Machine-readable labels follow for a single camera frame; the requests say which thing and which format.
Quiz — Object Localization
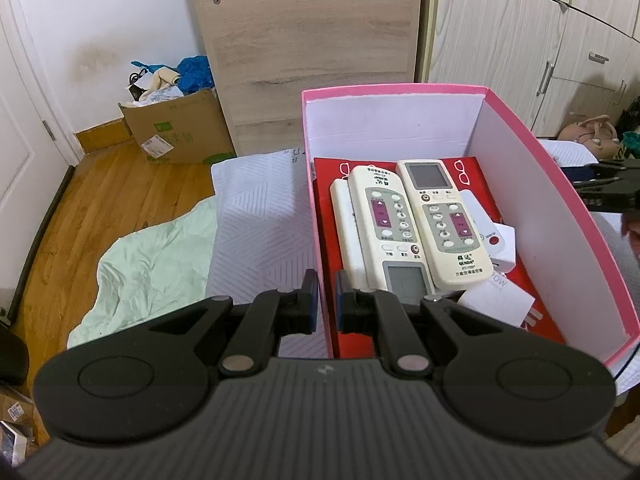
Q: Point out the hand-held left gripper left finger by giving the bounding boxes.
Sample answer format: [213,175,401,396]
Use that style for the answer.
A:
[135,269,319,378]

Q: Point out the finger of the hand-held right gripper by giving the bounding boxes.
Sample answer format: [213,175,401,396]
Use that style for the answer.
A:
[582,187,640,214]
[570,159,640,192]

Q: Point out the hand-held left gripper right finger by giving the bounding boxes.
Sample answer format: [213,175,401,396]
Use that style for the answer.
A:
[335,270,516,378]

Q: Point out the cream air conditioner remote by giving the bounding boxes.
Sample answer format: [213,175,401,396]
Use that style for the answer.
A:
[347,165,437,307]
[396,160,485,291]
[329,180,373,288]

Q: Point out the pink cardboard box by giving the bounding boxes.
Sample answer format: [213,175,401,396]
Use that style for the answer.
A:
[301,86,640,368]

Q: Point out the small white red-button remote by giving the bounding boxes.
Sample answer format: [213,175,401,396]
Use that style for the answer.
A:
[459,190,505,256]

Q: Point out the large white power adapter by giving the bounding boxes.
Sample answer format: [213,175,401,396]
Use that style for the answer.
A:
[457,274,543,331]

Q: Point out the person's right hand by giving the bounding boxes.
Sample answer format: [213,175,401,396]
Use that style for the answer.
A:
[621,212,640,263]

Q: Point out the tan handbag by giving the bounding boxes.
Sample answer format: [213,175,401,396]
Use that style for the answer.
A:
[556,115,621,148]

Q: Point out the light patterned bedsheet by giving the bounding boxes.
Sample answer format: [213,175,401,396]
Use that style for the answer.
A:
[206,147,640,396]

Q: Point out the red printed flat box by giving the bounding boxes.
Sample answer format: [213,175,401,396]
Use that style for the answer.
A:
[313,156,568,361]

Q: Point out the pale green cloth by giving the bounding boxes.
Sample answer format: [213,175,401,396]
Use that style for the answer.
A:
[66,200,219,351]

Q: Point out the pale wooden wardrobe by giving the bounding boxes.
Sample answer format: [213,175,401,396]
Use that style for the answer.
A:
[425,0,640,138]

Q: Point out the brown cardboard box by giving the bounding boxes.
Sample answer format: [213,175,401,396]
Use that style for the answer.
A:
[118,87,237,166]

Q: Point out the wooden cabinet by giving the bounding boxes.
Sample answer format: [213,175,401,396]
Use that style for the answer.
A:
[170,0,440,157]

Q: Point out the blue plastic bag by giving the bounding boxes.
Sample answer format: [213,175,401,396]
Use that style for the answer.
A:
[177,55,216,94]

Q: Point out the beige cloth bundle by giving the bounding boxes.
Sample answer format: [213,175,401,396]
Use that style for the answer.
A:
[149,67,181,92]

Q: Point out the black door draft strip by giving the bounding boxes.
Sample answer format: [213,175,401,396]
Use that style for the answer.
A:
[10,165,77,311]

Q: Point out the black trash bin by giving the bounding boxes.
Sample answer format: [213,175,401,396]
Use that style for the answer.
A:
[0,332,28,386]

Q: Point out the cardboard parcel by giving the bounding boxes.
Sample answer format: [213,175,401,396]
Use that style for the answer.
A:
[0,385,36,461]

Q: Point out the white door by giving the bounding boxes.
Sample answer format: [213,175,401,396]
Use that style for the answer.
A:
[0,0,81,311]

